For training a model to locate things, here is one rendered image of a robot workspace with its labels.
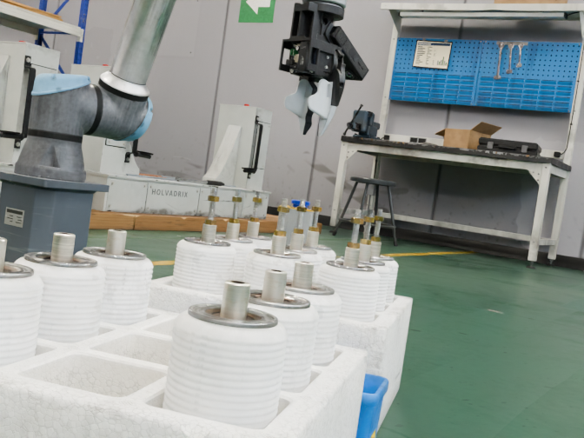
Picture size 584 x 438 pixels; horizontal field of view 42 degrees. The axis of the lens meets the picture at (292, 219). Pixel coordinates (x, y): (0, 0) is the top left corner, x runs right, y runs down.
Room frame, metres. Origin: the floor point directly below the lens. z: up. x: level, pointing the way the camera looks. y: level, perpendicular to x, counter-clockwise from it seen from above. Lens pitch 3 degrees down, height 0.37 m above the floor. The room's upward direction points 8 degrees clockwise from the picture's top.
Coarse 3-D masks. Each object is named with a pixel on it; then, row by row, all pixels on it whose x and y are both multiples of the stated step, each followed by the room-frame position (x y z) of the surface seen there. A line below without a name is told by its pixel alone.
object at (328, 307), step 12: (312, 300) 0.81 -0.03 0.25; (324, 300) 0.82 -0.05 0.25; (336, 300) 0.84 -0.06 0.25; (324, 312) 0.82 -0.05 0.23; (336, 312) 0.84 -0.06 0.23; (324, 324) 0.82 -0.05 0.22; (336, 324) 0.84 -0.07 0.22; (324, 336) 0.82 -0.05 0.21; (324, 348) 0.82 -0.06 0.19; (312, 360) 0.82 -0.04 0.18; (324, 360) 0.83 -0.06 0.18
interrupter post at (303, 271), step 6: (300, 264) 0.85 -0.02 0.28; (306, 264) 0.85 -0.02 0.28; (312, 264) 0.85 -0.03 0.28; (294, 270) 0.85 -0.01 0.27; (300, 270) 0.85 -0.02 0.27; (306, 270) 0.85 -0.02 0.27; (312, 270) 0.85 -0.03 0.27; (294, 276) 0.85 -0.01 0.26; (300, 276) 0.85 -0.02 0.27; (306, 276) 0.85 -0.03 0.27; (312, 276) 0.85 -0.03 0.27; (294, 282) 0.85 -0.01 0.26; (300, 282) 0.85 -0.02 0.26; (306, 282) 0.85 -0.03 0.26; (300, 288) 0.85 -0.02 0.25; (306, 288) 0.85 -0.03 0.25
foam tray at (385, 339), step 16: (160, 288) 1.15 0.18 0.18; (176, 288) 1.17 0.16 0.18; (160, 304) 1.15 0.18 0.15; (176, 304) 1.15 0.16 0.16; (192, 304) 1.14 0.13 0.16; (400, 304) 1.33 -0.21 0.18; (352, 320) 1.10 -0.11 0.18; (384, 320) 1.14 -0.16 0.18; (400, 320) 1.25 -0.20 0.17; (336, 336) 1.08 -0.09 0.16; (352, 336) 1.08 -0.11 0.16; (368, 336) 1.07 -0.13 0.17; (384, 336) 1.07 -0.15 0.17; (400, 336) 1.30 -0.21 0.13; (368, 352) 1.07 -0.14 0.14; (384, 352) 1.09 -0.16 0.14; (400, 352) 1.34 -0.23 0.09; (368, 368) 1.07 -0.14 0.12; (384, 368) 1.12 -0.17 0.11; (400, 368) 1.40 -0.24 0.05; (384, 400) 1.19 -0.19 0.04; (384, 416) 1.23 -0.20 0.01
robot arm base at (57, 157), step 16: (32, 144) 1.62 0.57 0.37; (48, 144) 1.61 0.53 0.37; (64, 144) 1.62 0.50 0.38; (80, 144) 1.67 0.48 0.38; (32, 160) 1.60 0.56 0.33; (48, 160) 1.61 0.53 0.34; (64, 160) 1.62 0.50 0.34; (80, 160) 1.66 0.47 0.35; (48, 176) 1.60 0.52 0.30; (64, 176) 1.61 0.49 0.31; (80, 176) 1.65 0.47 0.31
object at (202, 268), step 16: (176, 256) 1.20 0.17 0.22; (192, 256) 1.17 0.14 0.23; (208, 256) 1.17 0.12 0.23; (224, 256) 1.18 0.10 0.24; (176, 272) 1.19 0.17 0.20; (192, 272) 1.17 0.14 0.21; (208, 272) 1.17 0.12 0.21; (224, 272) 1.19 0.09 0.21; (192, 288) 1.17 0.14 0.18; (208, 288) 1.17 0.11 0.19
